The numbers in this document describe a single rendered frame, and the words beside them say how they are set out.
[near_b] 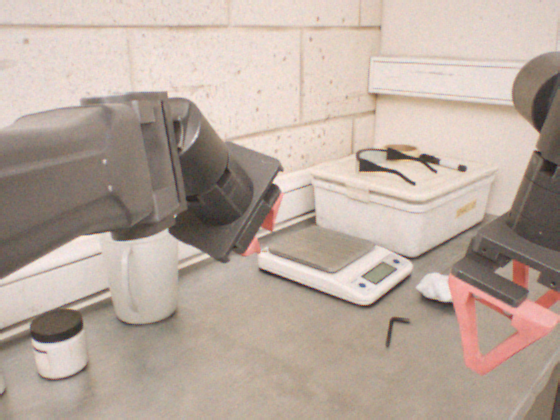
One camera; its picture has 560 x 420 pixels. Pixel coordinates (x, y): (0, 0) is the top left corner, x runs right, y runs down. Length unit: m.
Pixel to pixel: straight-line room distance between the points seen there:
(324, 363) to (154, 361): 0.24
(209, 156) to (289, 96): 0.87
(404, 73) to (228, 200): 1.06
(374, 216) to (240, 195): 0.71
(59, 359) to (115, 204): 0.54
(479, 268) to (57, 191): 0.27
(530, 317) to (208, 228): 0.26
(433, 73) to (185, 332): 0.90
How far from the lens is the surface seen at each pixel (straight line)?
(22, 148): 0.19
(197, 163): 0.37
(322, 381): 0.73
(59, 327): 0.77
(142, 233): 0.32
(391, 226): 1.09
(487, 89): 1.33
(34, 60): 0.88
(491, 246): 0.36
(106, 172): 0.24
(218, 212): 0.42
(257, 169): 0.45
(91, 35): 0.92
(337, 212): 1.17
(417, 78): 1.41
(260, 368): 0.75
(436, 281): 0.93
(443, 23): 1.43
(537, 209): 0.37
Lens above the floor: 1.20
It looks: 20 degrees down
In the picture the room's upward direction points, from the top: straight up
